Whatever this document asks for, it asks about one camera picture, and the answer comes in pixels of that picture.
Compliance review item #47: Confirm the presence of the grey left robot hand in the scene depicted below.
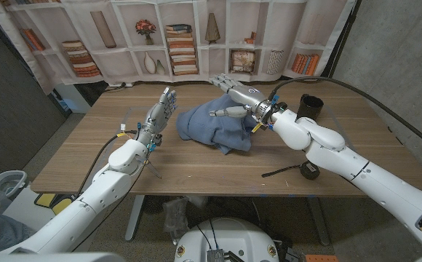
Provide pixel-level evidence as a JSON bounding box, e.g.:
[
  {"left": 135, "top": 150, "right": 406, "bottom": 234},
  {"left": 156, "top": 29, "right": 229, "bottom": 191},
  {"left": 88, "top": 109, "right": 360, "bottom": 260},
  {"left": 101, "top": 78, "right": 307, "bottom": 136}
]
[{"left": 136, "top": 86, "right": 178, "bottom": 146}]

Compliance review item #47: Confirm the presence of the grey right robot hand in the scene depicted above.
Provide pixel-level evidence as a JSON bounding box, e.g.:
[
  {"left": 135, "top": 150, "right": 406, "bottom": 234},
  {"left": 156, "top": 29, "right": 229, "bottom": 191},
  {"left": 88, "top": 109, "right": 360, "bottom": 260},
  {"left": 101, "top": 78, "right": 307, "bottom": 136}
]
[{"left": 208, "top": 74, "right": 281, "bottom": 124}]

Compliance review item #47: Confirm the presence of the blue hoodie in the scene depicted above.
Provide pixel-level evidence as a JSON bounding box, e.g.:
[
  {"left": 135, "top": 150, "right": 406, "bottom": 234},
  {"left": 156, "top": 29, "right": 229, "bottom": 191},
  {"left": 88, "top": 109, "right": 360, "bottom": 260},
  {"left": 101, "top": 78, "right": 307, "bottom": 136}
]
[{"left": 175, "top": 93, "right": 258, "bottom": 155}]

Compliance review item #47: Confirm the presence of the black cup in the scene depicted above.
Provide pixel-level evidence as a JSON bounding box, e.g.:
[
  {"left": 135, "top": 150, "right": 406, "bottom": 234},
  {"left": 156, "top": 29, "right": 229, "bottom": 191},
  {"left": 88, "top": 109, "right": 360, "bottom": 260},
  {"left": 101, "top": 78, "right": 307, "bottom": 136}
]
[{"left": 297, "top": 93, "right": 325, "bottom": 121}]

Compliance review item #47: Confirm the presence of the black tape measure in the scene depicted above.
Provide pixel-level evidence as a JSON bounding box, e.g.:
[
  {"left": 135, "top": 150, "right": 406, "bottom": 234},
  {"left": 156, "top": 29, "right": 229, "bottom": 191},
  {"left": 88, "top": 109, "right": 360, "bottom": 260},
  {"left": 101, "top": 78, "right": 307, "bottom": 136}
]
[{"left": 260, "top": 160, "right": 321, "bottom": 181}]

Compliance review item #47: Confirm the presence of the printed bookshelf backdrop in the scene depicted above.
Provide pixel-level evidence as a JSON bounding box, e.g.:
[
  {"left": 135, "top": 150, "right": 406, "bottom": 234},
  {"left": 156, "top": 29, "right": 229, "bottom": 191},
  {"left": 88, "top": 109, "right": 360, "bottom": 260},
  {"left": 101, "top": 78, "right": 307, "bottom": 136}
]
[{"left": 0, "top": 0, "right": 357, "bottom": 95}]

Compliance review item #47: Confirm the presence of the white cabinet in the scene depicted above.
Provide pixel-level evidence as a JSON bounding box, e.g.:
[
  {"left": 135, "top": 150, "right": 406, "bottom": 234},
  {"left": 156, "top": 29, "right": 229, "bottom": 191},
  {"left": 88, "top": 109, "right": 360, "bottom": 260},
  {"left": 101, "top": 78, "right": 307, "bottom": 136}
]
[{"left": 54, "top": 84, "right": 92, "bottom": 114}]

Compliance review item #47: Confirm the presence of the clear plastic bag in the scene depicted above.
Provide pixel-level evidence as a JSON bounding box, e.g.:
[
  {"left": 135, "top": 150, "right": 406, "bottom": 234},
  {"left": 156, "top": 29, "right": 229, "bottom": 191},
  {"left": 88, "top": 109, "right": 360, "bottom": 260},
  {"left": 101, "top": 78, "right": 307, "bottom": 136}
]
[{"left": 162, "top": 197, "right": 190, "bottom": 241}]

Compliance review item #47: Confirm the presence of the grey table leg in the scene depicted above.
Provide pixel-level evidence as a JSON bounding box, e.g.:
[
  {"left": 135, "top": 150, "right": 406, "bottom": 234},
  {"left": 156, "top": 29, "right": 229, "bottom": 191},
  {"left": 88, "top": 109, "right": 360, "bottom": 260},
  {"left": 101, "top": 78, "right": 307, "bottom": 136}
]
[
  {"left": 124, "top": 195, "right": 146, "bottom": 242},
  {"left": 306, "top": 196, "right": 331, "bottom": 247}
]

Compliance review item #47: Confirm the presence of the yellow black floor object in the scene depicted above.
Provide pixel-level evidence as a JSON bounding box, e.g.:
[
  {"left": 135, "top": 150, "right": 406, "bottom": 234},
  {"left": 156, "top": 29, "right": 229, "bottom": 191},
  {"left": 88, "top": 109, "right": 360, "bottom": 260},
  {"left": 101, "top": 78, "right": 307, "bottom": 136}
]
[{"left": 34, "top": 192, "right": 77, "bottom": 215}]

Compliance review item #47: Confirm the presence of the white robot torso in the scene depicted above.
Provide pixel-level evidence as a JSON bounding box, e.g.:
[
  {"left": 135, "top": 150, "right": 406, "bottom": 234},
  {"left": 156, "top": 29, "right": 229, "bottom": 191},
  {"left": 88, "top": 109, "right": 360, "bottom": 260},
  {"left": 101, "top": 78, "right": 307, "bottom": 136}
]
[{"left": 173, "top": 217, "right": 280, "bottom": 262}]

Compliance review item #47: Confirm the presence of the white grey plastic bin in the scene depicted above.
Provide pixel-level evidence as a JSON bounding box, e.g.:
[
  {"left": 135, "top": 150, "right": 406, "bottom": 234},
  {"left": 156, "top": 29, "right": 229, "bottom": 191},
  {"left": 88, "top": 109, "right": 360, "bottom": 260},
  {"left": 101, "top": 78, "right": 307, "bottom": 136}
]
[{"left": 0, "top": 170, "right": 29, "bottom": 201}]

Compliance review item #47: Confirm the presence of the orange box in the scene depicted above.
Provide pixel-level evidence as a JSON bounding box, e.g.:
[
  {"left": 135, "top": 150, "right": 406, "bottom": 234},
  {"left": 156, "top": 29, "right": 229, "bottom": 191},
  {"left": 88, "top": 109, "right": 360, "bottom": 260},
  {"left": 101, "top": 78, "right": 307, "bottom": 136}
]
[{"left": 305, "top": 254, "right": 339, "bottom": 262}]

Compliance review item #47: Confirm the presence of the person leg in jeans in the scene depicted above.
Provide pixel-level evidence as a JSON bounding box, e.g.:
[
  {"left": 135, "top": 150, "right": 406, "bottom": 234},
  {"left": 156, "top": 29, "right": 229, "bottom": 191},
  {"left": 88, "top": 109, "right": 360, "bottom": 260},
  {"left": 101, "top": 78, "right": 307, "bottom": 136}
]
[{"left": 0, "top": 187, "right": 36, "bottom": 252}]

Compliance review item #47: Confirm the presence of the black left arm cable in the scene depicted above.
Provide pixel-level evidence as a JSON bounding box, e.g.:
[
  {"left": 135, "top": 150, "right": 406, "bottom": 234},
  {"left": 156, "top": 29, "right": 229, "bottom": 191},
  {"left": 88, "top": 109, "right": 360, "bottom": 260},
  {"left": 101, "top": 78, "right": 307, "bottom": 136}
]
[{"left": 76, "top": 129, "right": 141, "bottom": 197}]

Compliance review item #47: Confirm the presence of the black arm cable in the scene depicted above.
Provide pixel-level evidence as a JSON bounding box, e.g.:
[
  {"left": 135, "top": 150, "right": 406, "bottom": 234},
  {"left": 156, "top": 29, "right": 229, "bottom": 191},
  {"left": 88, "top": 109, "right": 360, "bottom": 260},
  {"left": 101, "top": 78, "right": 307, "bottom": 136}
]
[
  {"left": 267, "top": 76, "right": 422, "bottom": 156},
  {"left": 76, "top": 129, "right": 141, "bottom": 197}
]

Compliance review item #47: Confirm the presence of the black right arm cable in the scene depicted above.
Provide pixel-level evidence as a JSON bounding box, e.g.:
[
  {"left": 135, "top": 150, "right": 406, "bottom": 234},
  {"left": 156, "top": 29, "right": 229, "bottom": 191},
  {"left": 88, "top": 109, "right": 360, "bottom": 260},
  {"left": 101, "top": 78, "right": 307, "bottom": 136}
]
[{"left": 267, "top": 76, "right": 422, "bottom": 156}]

